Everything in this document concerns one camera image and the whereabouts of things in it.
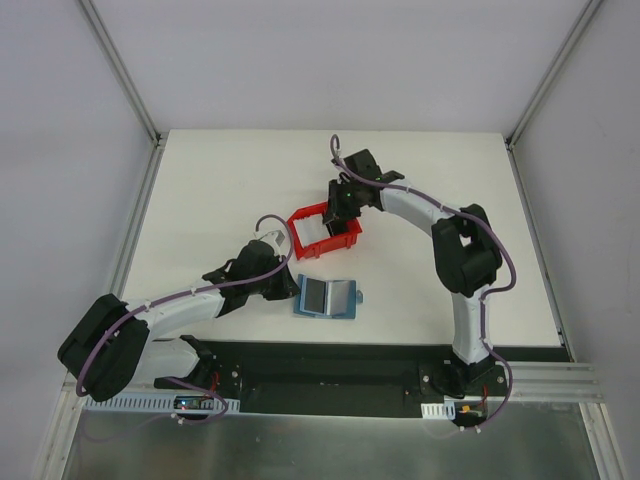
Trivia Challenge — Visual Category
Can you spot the red plastic bin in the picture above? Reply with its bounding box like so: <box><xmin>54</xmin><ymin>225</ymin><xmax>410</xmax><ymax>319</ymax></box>
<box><xmin>287</xmin><ymin>202</ymin><xmax>362</xmax><ymax>260</ymax></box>

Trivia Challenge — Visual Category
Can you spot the grey credit card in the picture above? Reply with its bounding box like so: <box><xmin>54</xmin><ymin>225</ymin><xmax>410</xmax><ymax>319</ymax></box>
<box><xmin>304</xmin><ymin>278</ymin><xmax>326</xmax><ymax>314</ymax></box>

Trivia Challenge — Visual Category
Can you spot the blue card holder wallet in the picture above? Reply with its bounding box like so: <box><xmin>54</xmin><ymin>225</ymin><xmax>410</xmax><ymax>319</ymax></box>
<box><xmin>293</xmin><ymin>274</ymin><xmax>363</xmax><ymax>320</ymax></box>

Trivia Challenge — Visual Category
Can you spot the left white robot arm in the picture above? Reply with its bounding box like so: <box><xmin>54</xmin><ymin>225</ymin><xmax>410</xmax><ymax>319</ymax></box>
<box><xmin>57</xmin><ymin>231</ymin><xmax>299</xmax><ymax>401</ymax></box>

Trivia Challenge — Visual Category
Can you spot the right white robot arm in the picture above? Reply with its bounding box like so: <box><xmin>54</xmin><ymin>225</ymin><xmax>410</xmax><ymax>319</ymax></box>
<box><xmin>323</xmin><ymin>136</ymin><xmax>503</xmax><ymax>397</ymax></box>

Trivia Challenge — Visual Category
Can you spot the white cards stack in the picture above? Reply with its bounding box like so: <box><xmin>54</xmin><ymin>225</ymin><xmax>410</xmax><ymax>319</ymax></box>
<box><xmin>294</xmin><ymin>215</ymin><xmax>330</xmax><ymax>248</ymax></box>

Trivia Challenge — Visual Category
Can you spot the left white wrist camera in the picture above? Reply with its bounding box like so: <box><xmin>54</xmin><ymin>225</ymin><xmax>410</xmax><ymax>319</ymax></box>
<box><xmin>254</xmin><ymin>229</ymin><xmax>286</xmax><ymax>250</ymax></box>

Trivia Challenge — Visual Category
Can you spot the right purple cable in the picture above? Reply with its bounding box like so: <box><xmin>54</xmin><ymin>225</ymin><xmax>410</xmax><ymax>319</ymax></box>
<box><xmin>329</xmin><ymin>133</ymin><xmax>519</xmax><ymax>361</ymax></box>

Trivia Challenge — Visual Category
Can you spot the left aluminium frame post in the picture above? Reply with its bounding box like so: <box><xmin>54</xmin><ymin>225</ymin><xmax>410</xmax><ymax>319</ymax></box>
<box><xmin>76</xmin><ymin>0</ymin><xmax>163</xmax><ymax>146</ymax></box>

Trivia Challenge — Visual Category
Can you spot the aluminium frame post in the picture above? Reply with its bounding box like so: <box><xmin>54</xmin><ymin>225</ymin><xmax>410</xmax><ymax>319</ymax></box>
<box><xmin>76</xmin><ymin>0</ymin><xmax>163</xmax><ymax>146</ymax></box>
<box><xmin>505</xmin><ymin>0</ymin><xmax>606</xmax><ymax>151</ymax></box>

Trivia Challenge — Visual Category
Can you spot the left white cable duct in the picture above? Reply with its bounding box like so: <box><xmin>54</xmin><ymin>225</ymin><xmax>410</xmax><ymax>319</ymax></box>
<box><xmin>95</xmin><ymin>393</ymin><xmax>240</xmax><ymax>414</ymax></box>

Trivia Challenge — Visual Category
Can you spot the white cable duct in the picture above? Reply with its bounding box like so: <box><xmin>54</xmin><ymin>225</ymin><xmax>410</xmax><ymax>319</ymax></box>
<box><xmin>95</xmin><ymin>393</ymin><xmax>240</xmax><ymax>414</ymax></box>
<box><xmin>420</xmin><ymin>401</ymin><xmax>456</xmax><ymax>421</ymax></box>

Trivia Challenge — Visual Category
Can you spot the right white cable duct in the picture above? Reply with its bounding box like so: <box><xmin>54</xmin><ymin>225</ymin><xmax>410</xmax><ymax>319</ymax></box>
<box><xmin>420</xmin><ymin>401</ymin><xmax>456</xmax><ymax>421</ymax></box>

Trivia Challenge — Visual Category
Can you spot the right aluminium frame post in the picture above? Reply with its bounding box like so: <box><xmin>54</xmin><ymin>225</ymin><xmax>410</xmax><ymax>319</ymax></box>
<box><xmin>505</xmin><ymin>0</ymin><xmax>606</xmax><ymax>151</ymax></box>

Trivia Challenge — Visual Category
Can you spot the aluminium rail profile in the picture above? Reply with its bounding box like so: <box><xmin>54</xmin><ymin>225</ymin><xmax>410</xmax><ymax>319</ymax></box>
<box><xmin>510</xmin><ymin>362</ymin><xmax>604</xmax><ymax>403</ymax></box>

